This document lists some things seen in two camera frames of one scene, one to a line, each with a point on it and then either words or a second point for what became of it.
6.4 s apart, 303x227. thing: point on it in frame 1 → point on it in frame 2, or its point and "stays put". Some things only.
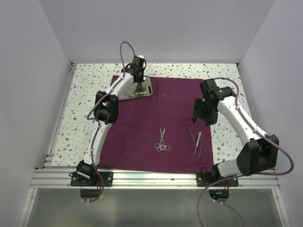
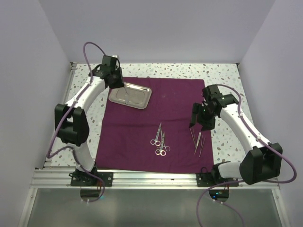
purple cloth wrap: (157, 133) stays put
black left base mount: (78, 179) stays put
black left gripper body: (141, 76) → (117, 80)
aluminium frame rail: (147, 179) stays put
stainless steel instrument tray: (144, 87) → (131, 95)
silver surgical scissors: (161, 145) → (163, 152)
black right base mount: (204, 179) stays put
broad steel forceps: (199, 137) stays put
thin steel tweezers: (194, 138) stays put
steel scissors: (138, 88) → (157, 143)
